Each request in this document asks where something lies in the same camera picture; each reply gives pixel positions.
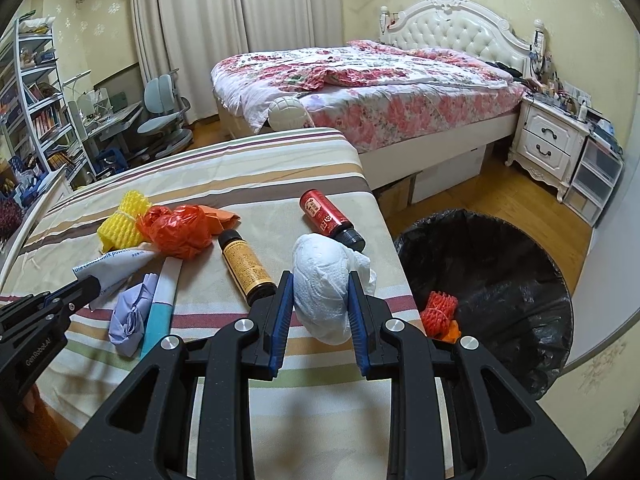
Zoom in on white and teal tube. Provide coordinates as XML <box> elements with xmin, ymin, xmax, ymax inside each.
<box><xmin>140</xmin><ymin>257</ymin><xmax>183</xmax><ymax>358</ymax></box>

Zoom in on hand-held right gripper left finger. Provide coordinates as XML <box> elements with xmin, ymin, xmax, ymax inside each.
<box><xmin>55</xmin><ymin>270</ymin><xmax>296</xmax><ymax>480</ymax></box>

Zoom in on red bottle black cap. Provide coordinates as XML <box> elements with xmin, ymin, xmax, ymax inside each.
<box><xmin>299</xmin><ymin>189</ymin><xmax>367</xmax><ymax>253</ymax></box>

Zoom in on white desk lamp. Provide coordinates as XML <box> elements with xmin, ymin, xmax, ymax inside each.
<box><xmin>62</xmin><ymin>70</ymin><xmax>92</xmax><ymax>107</ymax></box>

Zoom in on light blue desk chair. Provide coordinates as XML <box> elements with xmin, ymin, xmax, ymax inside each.
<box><xmin>137</xmin><ymin>72</ymin><xmax>196</xmax><ymax>158</ymax></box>

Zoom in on clear plastic drawer unit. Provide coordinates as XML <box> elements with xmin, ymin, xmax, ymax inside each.
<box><xmin>562</xmin><ymin>135</ymin><xmax>626</xmax><ymax>228</ymax></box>

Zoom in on white volleyball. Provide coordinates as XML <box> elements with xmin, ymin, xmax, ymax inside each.
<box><xmin>267</xmin><ymin>96</ymin><xmax>313</xmax><ymax>131</ymax></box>

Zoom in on white bookshelf with books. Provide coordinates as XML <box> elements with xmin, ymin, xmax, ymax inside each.
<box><xmin>0</xmin><ymin>15</ymin><xmax>86</xmax><ymax>186</ymax></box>

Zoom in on orange plastic bag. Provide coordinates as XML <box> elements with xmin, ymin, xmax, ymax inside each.
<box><xmin>136</xmin><ymin>204</ymin><xmax>221</xmax><ymax>261</ymax></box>

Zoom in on white paper towel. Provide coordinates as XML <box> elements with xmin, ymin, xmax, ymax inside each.
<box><xmin>291</xmin><ymin>232</ymin><xmax>377</xmax><ymax>346</ymax></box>

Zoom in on brown bottle yellow label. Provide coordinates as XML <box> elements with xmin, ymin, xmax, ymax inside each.
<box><xmin>218</xmin><ymin>229</ymin><xmax>277</xmax><ymax>306</ymax></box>

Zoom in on white storage box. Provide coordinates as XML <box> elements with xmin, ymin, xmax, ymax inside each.
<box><xmin>410</xmin><ymin>145</ymin><xmax>488</xmax><ymax>203</ymax></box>

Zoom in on white tufted headboard bed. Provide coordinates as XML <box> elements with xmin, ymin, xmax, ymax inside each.
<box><xmin>210</xmin><ymin>0</ymin><xmax>548</xmax><ymax>161</ymax></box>

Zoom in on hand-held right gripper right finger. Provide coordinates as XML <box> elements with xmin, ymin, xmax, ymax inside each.
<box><xmin>348</xmin><ymin>270</ymin><xmax>587</xmax><ymax>480</ymax></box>

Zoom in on yellow foam fruit net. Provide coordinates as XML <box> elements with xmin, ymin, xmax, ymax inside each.
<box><xmin>97</xmin><ymin>190</ymin><xmax>153</xmax><ymax>253</ymax></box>

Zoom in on striped sheet bed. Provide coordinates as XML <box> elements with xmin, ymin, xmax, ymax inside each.
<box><xmin>0</xmin><ymin>127</ymin><xmax>426</xmax><ymax>480</ymax></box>

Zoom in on cream curtains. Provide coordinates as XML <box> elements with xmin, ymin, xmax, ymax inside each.
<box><xmin>127</xmin><ymin>0</ymin><xmax>346</xmax><ymax>126</ymax></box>

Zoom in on grey study desk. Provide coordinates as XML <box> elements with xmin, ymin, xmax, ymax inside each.
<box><xmin>75</xmin><ymin>102</ymin><xmax>146</xmax><ymax>161</ymax></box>

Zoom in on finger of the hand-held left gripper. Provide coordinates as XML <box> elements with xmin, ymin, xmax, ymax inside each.
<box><xmin>30</xmin><ymin>276</ymin><xmax>102</xmax><ymax>317</ymax></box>

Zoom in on small orange scrap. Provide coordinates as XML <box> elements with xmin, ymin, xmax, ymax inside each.
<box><xmin>432</xmin><ymin>320</ymin><xmax>462</xmax><ymax>343</ymax></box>

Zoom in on red foam fruit net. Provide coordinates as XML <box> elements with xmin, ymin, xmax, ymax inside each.
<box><xmin>420</xmin><ymin>290</ymin><xmax>459</xmax><ymax>336</ymax></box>

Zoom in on white carved nightstand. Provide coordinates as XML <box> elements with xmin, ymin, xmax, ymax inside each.
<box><xmin>505</xmin><ymin>95</ymin><xmax>593</xmax><ymax>196</ymax></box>

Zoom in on white printed powder packet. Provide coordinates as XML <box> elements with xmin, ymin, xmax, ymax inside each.
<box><xmin>72</xmin><ymin>247</ymin><xmax>161</xmax><ymax>311</ymax></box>

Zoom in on lavender crumpled wrapper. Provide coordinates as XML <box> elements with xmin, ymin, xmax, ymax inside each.
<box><xmin>109</xmin><ymin>272</ymin><xmax>161</xmax><ymax>358</ymax></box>

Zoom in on floral duvet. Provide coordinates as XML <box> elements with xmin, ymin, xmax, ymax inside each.
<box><xmin>210</xmin><ymin>40</ymin><xmax>526</xmax><ymax>153</ymax></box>

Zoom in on clutter of small bottles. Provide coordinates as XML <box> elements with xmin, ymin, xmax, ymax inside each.
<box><xmin>525</xmin><ymin>55</ymin><xmax>608</xmax><ymax>116</ymax></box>

